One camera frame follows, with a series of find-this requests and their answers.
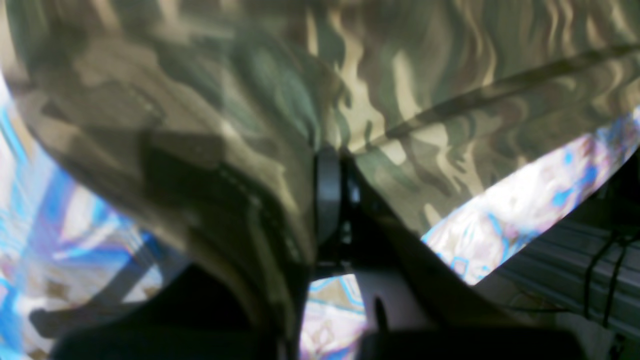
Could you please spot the camouflage T-shirt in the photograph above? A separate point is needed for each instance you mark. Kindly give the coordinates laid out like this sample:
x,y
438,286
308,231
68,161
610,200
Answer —
x,y
440,47

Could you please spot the patterned tablecloth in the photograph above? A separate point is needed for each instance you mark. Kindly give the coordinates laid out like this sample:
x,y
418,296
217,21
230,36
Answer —
x,y
477,176

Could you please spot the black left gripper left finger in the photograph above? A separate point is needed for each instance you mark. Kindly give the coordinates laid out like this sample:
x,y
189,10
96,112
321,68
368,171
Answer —
x,y
250,253

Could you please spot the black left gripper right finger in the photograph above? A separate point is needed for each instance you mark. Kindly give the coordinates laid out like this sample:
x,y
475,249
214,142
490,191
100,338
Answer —
x,y
418,308

